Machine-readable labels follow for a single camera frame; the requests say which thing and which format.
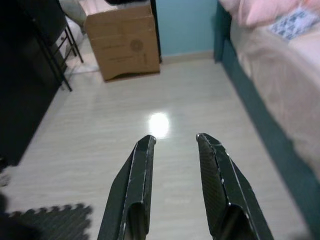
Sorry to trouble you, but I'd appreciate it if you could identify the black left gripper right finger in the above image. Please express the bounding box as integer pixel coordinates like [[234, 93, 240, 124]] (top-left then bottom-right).
[[196, 132, 275, 240]]

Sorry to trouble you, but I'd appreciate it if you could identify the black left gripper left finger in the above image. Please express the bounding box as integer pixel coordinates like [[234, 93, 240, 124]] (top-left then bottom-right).
[[96, 134, 158, 240]]

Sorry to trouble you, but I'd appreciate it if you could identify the white blue lettered book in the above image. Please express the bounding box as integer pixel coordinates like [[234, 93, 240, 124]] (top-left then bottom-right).
[[268, 6, 317, 41]]

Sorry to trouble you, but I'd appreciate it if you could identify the pink dotted pillow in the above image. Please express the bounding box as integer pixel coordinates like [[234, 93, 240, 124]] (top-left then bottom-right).
[[217, 0, 320, 28]]

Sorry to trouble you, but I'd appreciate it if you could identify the black foam puzzle mat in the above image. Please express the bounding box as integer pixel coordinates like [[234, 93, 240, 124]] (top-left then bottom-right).
[[4, 202, 94, 240]]

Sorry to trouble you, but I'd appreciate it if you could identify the dark blue bed base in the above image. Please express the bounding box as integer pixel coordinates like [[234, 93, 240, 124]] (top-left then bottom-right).
[[213, 0, 320, 240]]

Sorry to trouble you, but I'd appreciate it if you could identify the brown cardboard box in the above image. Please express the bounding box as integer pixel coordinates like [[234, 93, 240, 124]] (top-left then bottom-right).
[[83, 4, 161, 82]]

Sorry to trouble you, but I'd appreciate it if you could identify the black folding chair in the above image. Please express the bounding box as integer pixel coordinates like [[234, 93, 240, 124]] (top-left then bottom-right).
[[32, 14, 85, 93]]

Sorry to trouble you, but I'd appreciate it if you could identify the black cabinet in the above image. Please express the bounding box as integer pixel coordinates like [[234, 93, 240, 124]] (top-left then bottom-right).
[[0, 0, 69, 167]]

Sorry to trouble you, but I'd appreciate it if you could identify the white bag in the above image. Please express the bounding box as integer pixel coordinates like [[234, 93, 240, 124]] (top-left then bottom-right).
[[65, 17, 85, 46]]

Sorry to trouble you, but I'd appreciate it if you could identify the crumpled beige cloth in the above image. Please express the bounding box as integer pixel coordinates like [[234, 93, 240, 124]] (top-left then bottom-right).
[[58, 0, 88, 26]]

